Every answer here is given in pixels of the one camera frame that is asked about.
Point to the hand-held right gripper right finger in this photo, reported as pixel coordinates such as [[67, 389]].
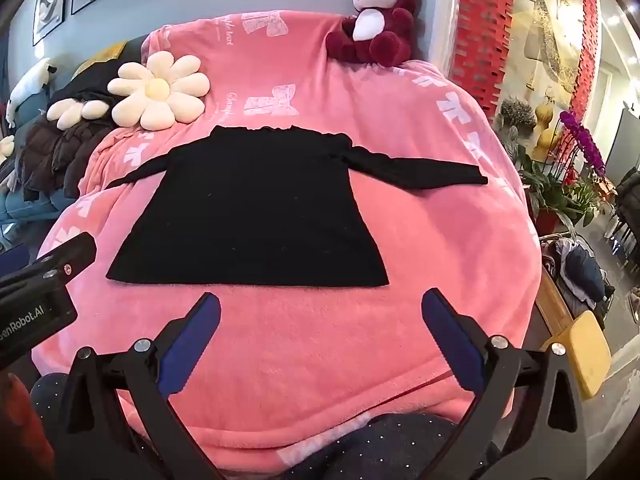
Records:
[[450, 335]]

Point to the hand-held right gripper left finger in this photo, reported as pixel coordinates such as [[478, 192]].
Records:
[[195, 330]]

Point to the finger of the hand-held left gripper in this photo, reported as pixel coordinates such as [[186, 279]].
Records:
[[60, 260]]

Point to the black long-sleeve sweater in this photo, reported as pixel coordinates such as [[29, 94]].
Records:
[[250, 210]]

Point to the person's left forearm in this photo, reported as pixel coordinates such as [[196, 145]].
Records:
[[22, 430]]

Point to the dark blue clothes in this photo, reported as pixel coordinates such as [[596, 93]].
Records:
[[585, 272]]

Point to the blue sofa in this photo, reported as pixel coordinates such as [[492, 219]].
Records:
[[22, 205]]

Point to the dark brown puffer jacket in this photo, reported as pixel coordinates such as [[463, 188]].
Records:
[[55, 155]]

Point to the wooden bench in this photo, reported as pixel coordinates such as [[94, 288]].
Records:
[[555, 295]]

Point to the pink bow-print blanket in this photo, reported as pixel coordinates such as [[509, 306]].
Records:
[[325, 340]]

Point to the dark dotted pants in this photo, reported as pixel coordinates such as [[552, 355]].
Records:
[[390, 445]]

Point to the yellow stool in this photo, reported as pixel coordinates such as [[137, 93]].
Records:
[[587, 350]]

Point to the small cream flower pillow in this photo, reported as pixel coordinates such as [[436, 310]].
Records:
[[75, 112]]

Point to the black cloth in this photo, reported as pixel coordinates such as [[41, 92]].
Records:
[[82, 91]]

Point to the white plush animal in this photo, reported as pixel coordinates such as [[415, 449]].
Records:
[[30, 87]]

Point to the large cream flower pillow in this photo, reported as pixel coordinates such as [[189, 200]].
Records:
[[157, 90]]

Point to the yellow cushion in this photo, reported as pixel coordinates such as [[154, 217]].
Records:
[[102, 55]]

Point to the yellow gourd ornament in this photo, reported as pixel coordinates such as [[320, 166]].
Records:
[[547, 130]]

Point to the grey dried plant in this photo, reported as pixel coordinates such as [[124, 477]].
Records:
[[515, 115]]

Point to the purple orchid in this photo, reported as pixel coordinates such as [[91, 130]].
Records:
[[585, 145]]

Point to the maroon and white plush bear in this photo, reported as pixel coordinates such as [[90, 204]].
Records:
[[372, 25]]

